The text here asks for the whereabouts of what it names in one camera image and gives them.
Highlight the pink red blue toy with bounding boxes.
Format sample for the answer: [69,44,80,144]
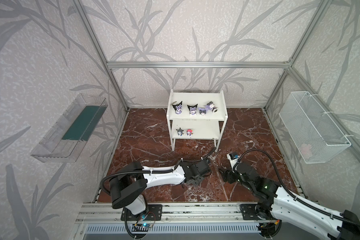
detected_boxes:
[187,129,193,137]

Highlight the grey blue penguin toy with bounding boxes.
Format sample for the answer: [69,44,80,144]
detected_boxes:
[177,128,184,137]

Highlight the purple winged figure toy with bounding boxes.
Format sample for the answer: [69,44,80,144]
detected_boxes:
[199,108,208,116]

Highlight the black purple figure toy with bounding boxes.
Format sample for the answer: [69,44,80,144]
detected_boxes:
[172,101,183,115]
[187,104,198,116]

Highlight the purple hat figure toy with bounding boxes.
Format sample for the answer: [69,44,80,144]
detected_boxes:
[206,101,218,113]

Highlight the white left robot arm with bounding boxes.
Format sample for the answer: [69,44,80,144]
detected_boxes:
[100,147,217,219]

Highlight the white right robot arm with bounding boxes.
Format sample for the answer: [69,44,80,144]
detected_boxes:
[220,153,360,240]

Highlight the white two-tier shelf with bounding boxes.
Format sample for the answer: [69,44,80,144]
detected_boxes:
[166,90,228,152]

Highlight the pink toy in basket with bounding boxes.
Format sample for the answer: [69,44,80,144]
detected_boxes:
[299,144,313,159]

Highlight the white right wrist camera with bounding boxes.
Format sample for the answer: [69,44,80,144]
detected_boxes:
[227,152,241,172]

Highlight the white wire mesh basket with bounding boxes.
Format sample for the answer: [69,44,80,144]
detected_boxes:
[279,91,352,164]

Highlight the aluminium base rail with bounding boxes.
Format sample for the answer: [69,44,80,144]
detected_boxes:
[74,201,328,224]

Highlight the aluminium frame horizontal bar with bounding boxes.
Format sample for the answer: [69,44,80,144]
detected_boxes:
[107,62,290,69]

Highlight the clear plastic wall bin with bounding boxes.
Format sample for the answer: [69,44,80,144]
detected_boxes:
[31,94,108,163]

